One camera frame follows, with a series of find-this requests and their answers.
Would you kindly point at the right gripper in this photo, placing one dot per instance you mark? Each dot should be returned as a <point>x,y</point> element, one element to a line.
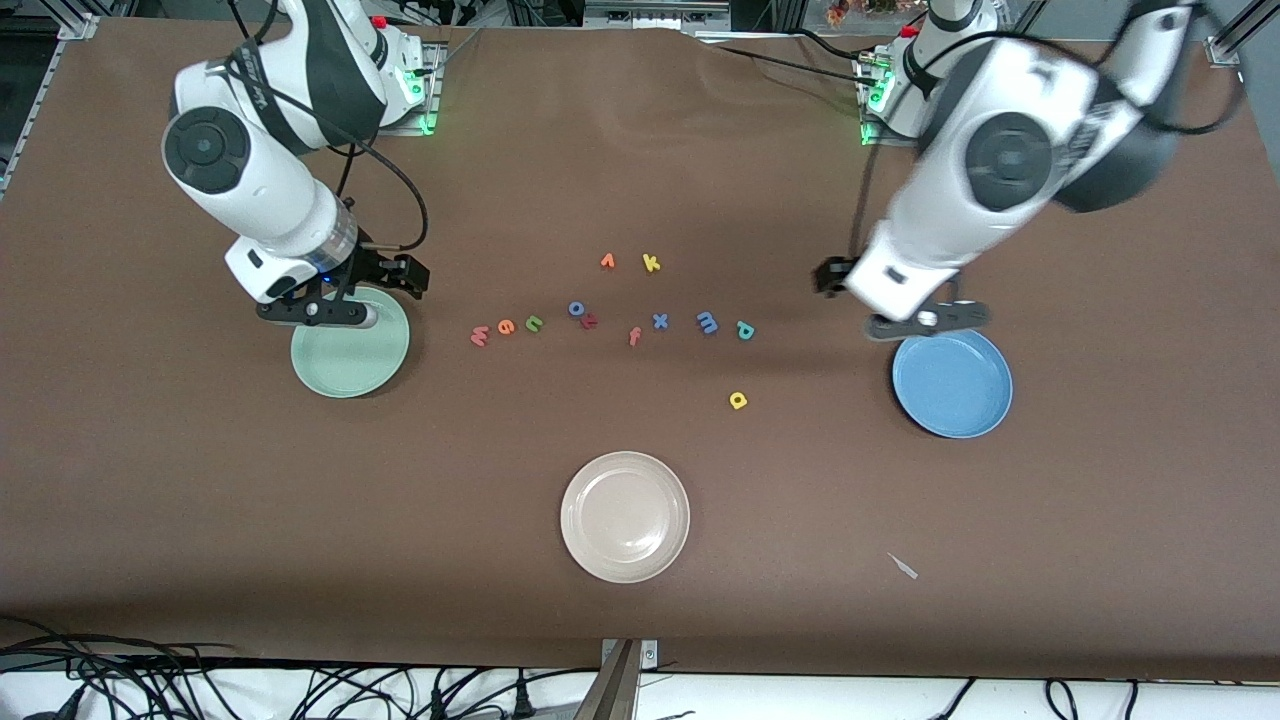
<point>372,265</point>

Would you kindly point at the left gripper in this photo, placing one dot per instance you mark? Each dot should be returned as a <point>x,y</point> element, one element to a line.
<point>832,276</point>

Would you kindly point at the pink foam letter w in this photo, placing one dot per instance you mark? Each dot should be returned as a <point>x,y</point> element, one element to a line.
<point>479,336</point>

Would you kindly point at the blue foam letter m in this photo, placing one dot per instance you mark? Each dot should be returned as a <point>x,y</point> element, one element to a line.
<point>707,321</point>

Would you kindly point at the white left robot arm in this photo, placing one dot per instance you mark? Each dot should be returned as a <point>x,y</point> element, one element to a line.
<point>1000,160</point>

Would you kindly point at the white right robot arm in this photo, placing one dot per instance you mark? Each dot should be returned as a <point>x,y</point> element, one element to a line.
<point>250,160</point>

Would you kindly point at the green plate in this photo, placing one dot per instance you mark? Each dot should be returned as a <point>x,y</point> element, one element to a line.
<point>350,365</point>

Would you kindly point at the blue plate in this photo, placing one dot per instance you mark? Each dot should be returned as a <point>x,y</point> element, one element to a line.
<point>952,385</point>

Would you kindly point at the brown table cover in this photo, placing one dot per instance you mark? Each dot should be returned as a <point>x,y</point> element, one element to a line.
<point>200,480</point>

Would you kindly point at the white tape scrap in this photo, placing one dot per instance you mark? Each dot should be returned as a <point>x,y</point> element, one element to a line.
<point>903,566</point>

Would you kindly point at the beige plate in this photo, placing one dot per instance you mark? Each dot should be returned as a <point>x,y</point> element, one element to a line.
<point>625,516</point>

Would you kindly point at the grey metal equipment box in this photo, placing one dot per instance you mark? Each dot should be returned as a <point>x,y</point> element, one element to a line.
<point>650,15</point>

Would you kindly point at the aluminium profile bar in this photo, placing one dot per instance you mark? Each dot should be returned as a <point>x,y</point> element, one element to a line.
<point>610,695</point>

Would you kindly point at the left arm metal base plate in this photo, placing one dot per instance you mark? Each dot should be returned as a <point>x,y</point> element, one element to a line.
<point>868,140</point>

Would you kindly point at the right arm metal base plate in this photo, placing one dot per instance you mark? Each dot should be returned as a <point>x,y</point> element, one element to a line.
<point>432,90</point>

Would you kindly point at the grey metal bracket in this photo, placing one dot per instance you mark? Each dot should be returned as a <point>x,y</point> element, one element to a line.
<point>650,655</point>

